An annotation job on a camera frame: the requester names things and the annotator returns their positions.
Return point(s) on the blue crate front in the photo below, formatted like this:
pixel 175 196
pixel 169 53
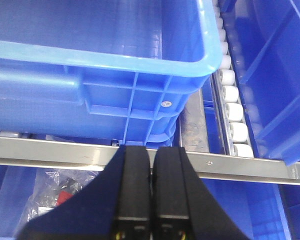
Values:
pixel 109 70

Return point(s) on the clear plastic parts bag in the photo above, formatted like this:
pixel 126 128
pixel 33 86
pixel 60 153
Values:
pixel 53 187

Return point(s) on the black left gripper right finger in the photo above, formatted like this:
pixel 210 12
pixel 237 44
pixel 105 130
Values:
pixel 184 208

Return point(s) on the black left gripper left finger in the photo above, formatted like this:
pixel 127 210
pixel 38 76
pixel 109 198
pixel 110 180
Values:
pixel 116 205

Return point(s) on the white roller conveyor track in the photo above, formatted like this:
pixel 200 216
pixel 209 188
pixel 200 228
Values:
pixel 226 94

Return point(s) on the blue crate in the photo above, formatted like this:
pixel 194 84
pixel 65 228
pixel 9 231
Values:
pixel 264 43
pixel 109 70

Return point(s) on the blue crate right side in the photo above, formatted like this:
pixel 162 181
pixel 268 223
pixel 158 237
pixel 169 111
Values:
pixel 264 43

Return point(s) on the blue bin below rail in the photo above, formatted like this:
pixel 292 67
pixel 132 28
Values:
pixel 256 208

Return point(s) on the steel rack rail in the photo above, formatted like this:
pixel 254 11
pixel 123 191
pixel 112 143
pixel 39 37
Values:
pixel 23 152

